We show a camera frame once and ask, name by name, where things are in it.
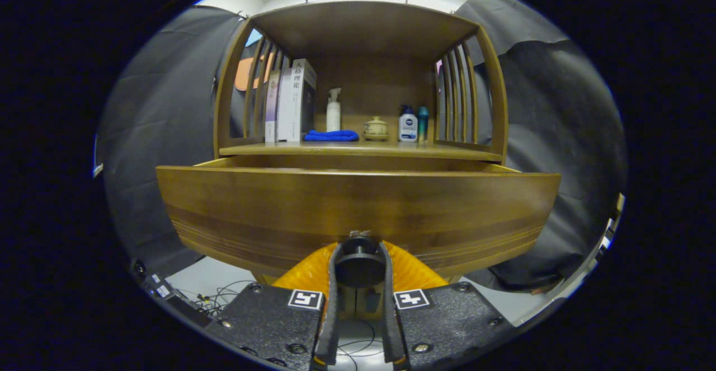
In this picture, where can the blue folded cloth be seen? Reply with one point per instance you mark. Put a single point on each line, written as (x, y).
(331, 135)

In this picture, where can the thin white book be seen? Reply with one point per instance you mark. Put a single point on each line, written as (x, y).
(284, 108)

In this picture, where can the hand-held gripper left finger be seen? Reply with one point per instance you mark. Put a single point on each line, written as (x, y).
(268, 326)

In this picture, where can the wooden cabinet door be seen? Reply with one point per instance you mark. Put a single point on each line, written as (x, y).
(348, 304)
(369, 304)

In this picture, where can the wooden drawer with black knob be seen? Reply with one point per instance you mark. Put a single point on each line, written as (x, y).
(358, 203)

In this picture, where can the wooden cabinet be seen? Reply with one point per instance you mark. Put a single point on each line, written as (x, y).
(363, 29)

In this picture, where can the white pump bottle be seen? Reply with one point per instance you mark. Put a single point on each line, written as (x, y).
(333, 116)

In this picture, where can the large white book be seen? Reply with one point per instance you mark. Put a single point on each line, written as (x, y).
(299, 102)

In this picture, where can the thin purple book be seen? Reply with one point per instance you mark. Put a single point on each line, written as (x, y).
(271, 108)

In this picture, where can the beige lidded tea cup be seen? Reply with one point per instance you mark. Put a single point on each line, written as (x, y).
(375, 129)

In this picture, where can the wooden countertop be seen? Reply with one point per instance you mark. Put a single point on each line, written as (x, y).
(363, 149)

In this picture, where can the teal bottle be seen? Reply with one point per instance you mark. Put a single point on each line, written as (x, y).
(423, 125)

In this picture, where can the white lotion bottle blue cap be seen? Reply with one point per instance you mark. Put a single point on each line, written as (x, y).
(408, 127)

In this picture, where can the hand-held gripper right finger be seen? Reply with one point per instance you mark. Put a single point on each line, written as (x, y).
(447, 326)

